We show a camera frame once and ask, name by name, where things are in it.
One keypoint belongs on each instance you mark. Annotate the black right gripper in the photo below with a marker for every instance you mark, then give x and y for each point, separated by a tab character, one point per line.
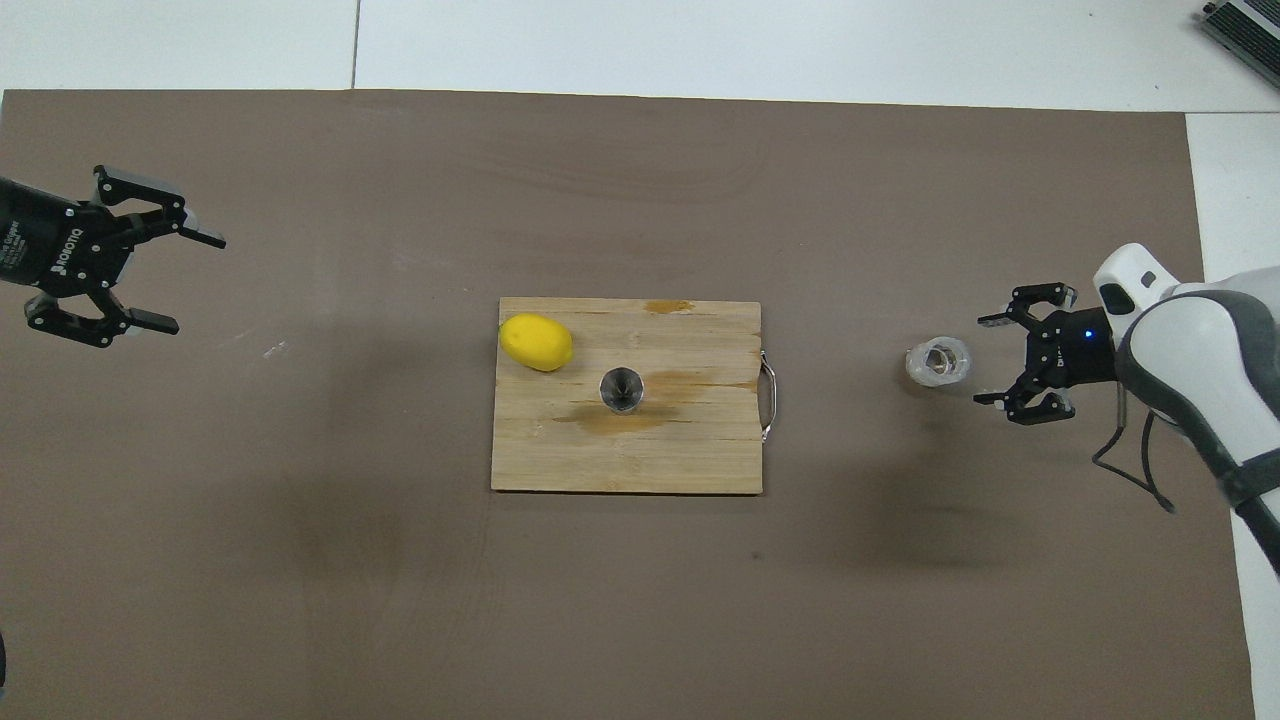
1075	350

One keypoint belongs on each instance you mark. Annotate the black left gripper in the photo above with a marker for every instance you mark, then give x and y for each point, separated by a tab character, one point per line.
50	245

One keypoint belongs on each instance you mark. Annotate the small clear glass cup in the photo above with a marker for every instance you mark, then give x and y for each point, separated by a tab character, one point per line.
938	362

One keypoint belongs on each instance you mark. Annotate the steel double jigger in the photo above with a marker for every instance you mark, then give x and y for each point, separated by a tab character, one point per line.
621	390

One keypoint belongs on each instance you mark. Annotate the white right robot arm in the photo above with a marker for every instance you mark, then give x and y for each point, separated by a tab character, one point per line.
1200	350

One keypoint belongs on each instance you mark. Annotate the wooden cutting board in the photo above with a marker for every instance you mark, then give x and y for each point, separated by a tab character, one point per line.
690	450

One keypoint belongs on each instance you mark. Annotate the yellow lemon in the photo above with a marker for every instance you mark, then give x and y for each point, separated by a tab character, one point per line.
536	342

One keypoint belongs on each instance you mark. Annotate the grey ribbed metal device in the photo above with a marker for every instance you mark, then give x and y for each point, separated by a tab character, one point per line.
1250	30

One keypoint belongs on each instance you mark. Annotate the brown table mat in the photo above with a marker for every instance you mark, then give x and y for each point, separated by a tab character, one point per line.
640	600

